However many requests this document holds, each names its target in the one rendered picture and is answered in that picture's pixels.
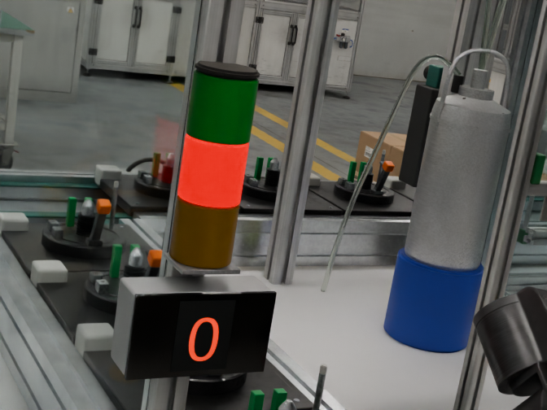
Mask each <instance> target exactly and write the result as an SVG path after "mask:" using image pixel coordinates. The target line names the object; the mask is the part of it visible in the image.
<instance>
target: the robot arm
mask: <svg viewBox="0 0 547 410"><path fill-rule="evenodd" d="M473 322H474V325H475V328H476V331H477V334H478V336H479V340H480V342H481V344H482V347H483V349H484V353H485V355H486V358H487V360H488V364H489V366H490V369H491V371H492V375H493V377H494V380H495V382H496V384H497V389H498V390H499V392H501V393H502V394H505V395H515V396H519V397H524V396H530V397H529V398H527V399H526V400H524V401H523V402H522V403H521V404H520V405H518V406H517V407H515V408H514V409H512V410H547V290H542V289H538V288H535V287H530V286H529V287H525V288H523V289H522V290H520V291H519V292H518V293H516V294H510V295H507V296H505V297H502V298H499V299H497V300H495V301H493V302H491V303H489V304H487V305H486V306H484V307H483V308H481V309H480V310H479V311H478V312H477V313H476V314H475V316H474V319H473Z"/></svg>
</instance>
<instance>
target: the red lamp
mask: <svg viewBox="0 0 547 410"><path fill-rule="evenodd" d="M248 148H249V143H246V144H242V145H227V144H219V143H214V142H206V141H202V140H199V139H197V138H194V137H191V136H189V135H188V134H186V136H185V142H184V148H183V155H182V165H181V172H180V178H179V184H178V191H177V195H178V196H179V197H180V198H182V199H183V200H185V201H187V202H189V203H193V204H197V205H201V206H205V207H235V206H237V205H239V204H240V201H241V195H242V190H243V180H244V174H245V169H246V163H247V153H248Z"/></svg>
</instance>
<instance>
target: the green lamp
mask: <svg viewBox="0 0 547 410"><path fill-rule="evenodd" d="M258 84H259V81H258V79H257V78H256V80H253V81H244V80H234V79H228V78H223V77H218V76H211V75H208V74H204V73H202V72H199V71H198V70H197V69H196V70H195V71H194V77H193V83H192V89H191V95H190V106H189V112H188V119H187V125H186V132H187V134H188V135H189V136H191V137H194V138H197V139H199V140H202V141H206V142H214V143H219V144H227V145H242V144H246V143H248V142H250V137H251V131H252V121H253V116H254V110H255V105H256V95H257V90H258Z"/></svg>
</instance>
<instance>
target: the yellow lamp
mask: <svg viewBox="0 0 547 410"><path fill-rule="evenodd" d="M239 206H240V205H237V206H235V207H205V206H201V205H197V204H193V203H189V202H187V201H185V200H183V199H182V198H180V197H179V196H177V201H176V208H175V214H174V220H173V231H172V237H171V244H170V250H169V255H170V256H171V257H172V259H173V260H175V261H177V262H178V263H180V264H184V265H187V266H191V267H195V268H210V269H213V268H224V267H226V266H228V265H229V264H230V263H231V260H232V254H233V249H234V239H235V233H236V227H237V222H238V212H239Z"/></svg>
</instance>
